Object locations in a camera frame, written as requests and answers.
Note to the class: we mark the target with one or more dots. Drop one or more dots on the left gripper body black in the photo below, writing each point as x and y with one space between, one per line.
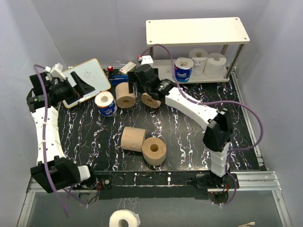
64 91

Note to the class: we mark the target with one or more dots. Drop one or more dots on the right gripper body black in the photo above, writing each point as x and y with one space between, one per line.
142 87

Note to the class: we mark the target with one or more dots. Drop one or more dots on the light blue roll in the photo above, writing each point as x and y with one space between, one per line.
106 103

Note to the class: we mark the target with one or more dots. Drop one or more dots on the blue Tempo roll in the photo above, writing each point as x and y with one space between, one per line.
183 69

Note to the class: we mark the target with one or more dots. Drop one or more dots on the white patterned paper roll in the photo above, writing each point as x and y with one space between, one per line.
199 57

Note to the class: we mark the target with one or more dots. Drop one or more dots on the plain white paper roll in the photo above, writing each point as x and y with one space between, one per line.
215 65

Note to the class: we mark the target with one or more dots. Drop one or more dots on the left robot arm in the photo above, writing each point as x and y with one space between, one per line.
52 164

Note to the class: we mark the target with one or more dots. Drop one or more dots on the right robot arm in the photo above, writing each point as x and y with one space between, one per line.
216 124

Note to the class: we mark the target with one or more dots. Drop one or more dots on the white two-tier shelf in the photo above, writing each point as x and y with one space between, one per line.
224 35

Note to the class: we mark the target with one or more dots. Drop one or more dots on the white green small box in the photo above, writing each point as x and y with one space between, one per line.
129 67

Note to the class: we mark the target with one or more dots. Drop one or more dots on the blue stapler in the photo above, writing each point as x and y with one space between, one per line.
117 79

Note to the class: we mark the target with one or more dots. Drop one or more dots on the brown roll back centre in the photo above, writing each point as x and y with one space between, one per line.
149 101

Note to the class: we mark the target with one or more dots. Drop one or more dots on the red emergency stop button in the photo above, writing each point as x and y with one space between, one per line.
110 69

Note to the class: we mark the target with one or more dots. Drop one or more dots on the brown roll back left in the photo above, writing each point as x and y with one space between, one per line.
124 99

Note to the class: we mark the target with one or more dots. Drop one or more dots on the brown roll front lying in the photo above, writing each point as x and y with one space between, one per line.
133 138

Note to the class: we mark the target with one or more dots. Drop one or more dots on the brown roll front upright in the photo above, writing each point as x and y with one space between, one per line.
154 151

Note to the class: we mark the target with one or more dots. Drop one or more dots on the white roll on floor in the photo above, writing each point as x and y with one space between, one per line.
128 216

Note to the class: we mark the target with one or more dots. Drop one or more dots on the small whiteboard wooden frame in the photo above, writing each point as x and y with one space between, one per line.
91 73

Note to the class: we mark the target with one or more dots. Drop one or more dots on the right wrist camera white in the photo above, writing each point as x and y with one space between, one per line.
146 59

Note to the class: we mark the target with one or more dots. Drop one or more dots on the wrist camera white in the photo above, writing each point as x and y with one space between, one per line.
146 59
55 72

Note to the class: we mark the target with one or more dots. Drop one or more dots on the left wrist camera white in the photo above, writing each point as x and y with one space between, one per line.
55 72

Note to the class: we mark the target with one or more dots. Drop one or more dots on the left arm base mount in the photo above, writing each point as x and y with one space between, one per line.
97 182

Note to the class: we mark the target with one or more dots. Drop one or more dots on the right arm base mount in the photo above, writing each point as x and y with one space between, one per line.
212 181

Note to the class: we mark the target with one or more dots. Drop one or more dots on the aluminium rail frame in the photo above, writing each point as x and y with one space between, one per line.
164 196

